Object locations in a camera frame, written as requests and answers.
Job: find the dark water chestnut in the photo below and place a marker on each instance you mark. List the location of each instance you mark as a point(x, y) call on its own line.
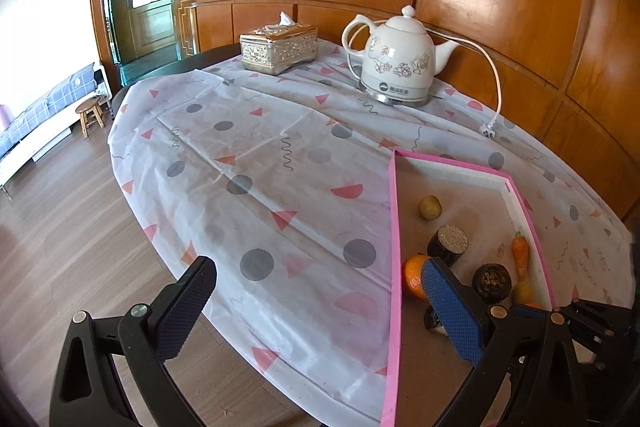
point(492, 283)

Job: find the orange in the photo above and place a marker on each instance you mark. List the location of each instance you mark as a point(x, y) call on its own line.
point(414, 278)
point(534, 305)

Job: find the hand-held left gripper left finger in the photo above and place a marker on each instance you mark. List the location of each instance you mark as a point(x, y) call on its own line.
point(182, 307)

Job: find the small carrot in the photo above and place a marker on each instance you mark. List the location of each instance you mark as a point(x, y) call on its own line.
point(520, 257)

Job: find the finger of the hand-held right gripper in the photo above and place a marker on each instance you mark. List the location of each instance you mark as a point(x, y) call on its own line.
point(530, 312)

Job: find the brown kiwi ball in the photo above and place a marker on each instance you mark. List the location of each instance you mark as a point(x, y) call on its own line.
point(522, 292)

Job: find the white ceramic electric kettle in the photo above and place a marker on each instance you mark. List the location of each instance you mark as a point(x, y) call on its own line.
point(395, 52)

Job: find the small wooden stool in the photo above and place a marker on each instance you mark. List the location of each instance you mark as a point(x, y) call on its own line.
point(91, 109)

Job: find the silver kettle base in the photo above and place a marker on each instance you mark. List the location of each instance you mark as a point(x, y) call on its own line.
point(395, 99)

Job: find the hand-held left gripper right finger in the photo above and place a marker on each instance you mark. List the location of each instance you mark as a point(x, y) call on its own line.
point(450, 312)

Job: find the white patterned tablecloth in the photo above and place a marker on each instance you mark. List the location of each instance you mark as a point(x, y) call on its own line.
point(300, 187)

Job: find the black table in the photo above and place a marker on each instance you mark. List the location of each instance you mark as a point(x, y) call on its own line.
point(165, 69)

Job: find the small brown longan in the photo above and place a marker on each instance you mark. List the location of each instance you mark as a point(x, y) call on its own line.
point(430, 208)

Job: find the pink shallow tray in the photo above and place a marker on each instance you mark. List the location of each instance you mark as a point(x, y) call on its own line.
point(460, 187)

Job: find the blue plaid sofa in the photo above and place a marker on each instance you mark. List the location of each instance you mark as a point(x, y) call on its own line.
point(45, 107)

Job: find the ornate silver tissue box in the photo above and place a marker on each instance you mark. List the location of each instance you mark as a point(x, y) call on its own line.
point(277, 49)

